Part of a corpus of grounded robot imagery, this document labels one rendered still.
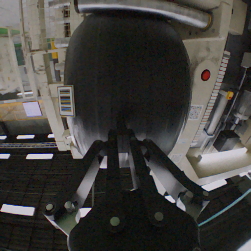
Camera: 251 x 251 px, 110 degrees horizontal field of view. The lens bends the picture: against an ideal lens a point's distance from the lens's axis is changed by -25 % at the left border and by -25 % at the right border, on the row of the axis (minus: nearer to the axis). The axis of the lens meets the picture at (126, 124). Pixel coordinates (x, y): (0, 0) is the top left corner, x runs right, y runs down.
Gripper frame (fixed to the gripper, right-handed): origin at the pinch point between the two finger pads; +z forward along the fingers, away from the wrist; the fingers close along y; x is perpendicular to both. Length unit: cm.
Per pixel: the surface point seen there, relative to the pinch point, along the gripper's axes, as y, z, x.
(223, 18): 24.9, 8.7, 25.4
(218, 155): 83, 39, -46
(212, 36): 24.2, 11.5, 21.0
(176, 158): 33, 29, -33
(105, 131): -2.8, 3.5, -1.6
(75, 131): -9.4, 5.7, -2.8
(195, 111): 33.8, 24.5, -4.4
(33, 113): -281, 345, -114
